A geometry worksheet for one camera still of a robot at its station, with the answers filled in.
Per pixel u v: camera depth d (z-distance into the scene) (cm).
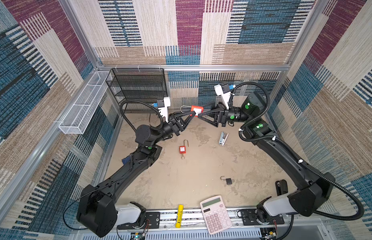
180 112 57
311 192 39
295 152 46
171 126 53
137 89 108
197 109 56
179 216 73
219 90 51
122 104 54
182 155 96
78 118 91
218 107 53
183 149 98
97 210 39
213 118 54
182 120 59
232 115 54
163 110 55
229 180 85
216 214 74
